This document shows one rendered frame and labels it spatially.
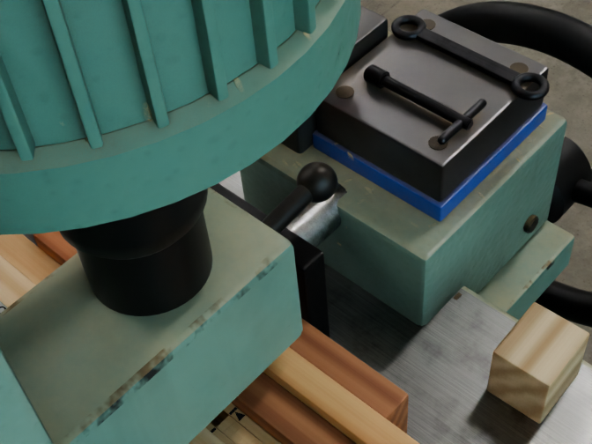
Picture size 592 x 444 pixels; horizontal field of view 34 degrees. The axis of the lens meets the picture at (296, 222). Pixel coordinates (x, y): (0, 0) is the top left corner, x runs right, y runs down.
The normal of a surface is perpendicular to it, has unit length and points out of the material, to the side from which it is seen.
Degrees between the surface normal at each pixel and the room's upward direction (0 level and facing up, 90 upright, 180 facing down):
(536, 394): 90
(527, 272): 0
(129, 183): 90
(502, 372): 90
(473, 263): 90
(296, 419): 0
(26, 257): 0
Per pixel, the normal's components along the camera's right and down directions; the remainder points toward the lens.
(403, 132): -0.07, -0.65
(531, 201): 0.74, 0.48
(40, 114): 0.11, 0.75
